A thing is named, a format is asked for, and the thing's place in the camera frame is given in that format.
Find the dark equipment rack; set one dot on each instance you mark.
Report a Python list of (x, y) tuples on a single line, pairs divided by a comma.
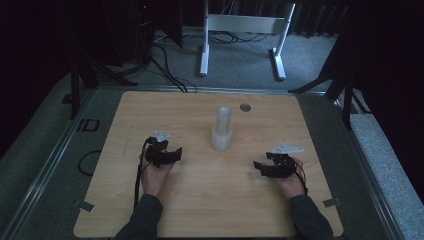
[(130, 30)]

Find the person's left hand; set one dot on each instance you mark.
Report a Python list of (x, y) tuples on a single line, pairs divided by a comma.
[(153, 180)]

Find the stack of clear plastic cups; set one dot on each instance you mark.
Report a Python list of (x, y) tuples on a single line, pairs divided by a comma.
[(222, 133)]

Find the black metal stand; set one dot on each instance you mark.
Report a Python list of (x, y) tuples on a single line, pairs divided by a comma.
[(75, 86), (346, 100)]

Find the person's right hand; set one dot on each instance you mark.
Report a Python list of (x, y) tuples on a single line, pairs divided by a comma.
[(293, 186)]

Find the white desk frame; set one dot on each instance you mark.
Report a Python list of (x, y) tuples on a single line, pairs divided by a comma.
[(246, 23)]

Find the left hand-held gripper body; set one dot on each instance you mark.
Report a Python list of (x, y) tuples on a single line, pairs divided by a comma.
[(156, 150)]

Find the grey tape piece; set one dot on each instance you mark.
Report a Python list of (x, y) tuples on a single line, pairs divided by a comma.
[(332, 202), (85, 206)]

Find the dark curtain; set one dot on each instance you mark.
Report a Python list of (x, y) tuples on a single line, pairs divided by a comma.
[(316, 20)]

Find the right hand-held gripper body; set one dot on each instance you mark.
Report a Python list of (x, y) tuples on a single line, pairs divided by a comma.
[(287, 166)]

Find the metal rail frame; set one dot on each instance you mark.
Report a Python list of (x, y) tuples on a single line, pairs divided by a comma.
[(233, 89)]

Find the grey round table grommet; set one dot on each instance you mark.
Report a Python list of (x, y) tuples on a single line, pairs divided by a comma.
[(245, 107)]

